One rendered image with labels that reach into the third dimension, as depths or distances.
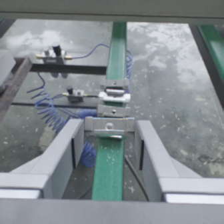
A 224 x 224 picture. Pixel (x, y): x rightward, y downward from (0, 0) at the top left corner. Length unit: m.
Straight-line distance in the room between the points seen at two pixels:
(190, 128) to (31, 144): 1.17
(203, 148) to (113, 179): 1.15
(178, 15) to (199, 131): 1.01
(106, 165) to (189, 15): 0.42
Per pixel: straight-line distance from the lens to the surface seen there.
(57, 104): 1.11
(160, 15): 0.48
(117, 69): 0.32
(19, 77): 0.76
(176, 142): 1.26
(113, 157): 0.21
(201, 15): 0.52
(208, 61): 0.43
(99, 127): 0.16
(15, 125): 1.45
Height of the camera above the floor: 1.07
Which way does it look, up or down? 55 degrees down
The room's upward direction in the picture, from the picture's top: straight up
